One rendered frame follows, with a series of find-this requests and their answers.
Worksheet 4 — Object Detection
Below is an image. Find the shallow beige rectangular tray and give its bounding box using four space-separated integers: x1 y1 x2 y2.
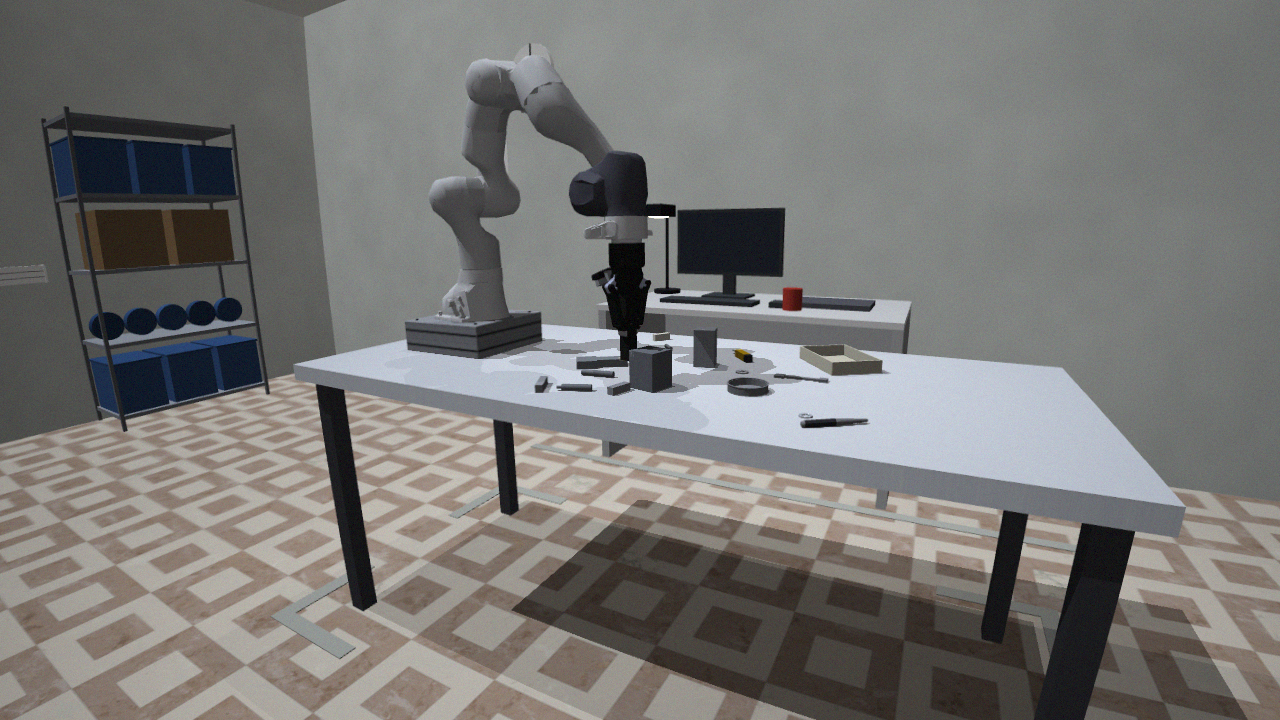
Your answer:
799 345 883 375

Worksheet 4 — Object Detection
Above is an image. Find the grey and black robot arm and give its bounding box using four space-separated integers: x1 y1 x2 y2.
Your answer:
429 55 653 323

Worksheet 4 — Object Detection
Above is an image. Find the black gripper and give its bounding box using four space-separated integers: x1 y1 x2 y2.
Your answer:
602 243 652 361

